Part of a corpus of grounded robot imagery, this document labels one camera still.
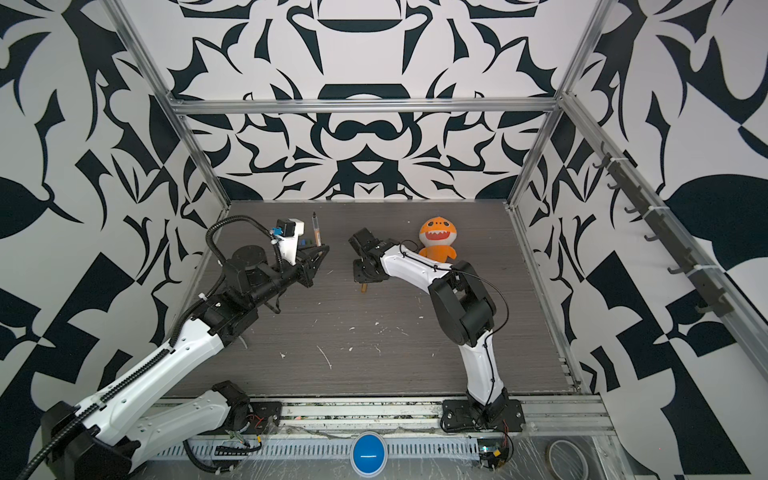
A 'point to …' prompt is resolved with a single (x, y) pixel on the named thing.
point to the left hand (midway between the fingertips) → (325, 241)
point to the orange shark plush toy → (437, 234)
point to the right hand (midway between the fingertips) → (363, 273)
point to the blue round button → (369, 454)
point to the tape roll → (566, 460)
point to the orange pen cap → (364, 287)
